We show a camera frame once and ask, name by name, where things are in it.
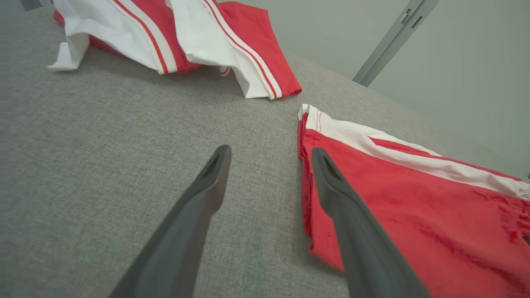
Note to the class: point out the grey fabric sofa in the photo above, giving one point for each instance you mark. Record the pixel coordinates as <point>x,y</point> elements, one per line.
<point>103,157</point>

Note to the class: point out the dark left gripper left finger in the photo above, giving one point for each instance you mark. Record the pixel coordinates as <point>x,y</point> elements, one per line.
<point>186,231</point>

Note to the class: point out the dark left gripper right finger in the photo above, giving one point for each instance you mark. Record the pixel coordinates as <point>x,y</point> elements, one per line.
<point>360,240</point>

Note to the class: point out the grey partition base rail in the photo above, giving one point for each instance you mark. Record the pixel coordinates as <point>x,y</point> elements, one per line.
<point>31,4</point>

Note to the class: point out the red shorts with white stripe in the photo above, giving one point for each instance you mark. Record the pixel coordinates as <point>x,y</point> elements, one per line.
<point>414,215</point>

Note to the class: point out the grey partition post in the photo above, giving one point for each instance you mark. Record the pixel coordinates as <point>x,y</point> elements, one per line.
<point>393,41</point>

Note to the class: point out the red shirt with white sleeves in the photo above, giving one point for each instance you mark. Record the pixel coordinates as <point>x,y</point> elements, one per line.
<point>248,33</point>

